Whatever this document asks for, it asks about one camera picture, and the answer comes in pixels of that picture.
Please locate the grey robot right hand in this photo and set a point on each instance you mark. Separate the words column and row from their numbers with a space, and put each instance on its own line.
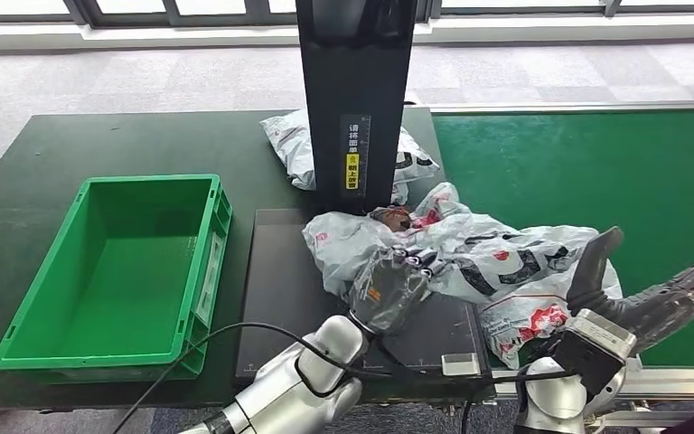
column 652, row 311

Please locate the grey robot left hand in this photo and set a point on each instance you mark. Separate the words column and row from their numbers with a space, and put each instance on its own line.
column 389, row 293

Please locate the white parcel bag promise print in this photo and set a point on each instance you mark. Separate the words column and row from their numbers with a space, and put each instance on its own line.
column 526, row 323

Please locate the green conveyor belt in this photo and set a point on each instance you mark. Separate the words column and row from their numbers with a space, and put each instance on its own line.
column 592, row 167

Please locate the white parcel bag black stripes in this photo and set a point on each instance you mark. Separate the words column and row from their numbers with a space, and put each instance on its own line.
column 290, row 141

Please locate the black inbound scanner machine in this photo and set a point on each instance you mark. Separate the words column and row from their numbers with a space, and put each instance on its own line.
column 353, row 72

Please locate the yellow black instruction label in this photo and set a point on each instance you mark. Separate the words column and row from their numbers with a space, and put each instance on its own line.
column 354, row 162

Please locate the green plastic crate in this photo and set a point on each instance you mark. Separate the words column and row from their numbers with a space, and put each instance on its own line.
column 113, row 269

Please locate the dark green table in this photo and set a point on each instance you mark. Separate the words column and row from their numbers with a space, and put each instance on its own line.
column 83, row 144

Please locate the aluminium conveyor side rail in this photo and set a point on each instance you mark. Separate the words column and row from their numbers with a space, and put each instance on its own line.
column 682, row 380
column 562, row 106

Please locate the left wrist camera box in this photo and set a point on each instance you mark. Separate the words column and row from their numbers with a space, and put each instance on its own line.
column 461, row 365

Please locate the dark window frame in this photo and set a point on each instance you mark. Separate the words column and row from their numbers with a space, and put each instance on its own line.
column 143, row 15

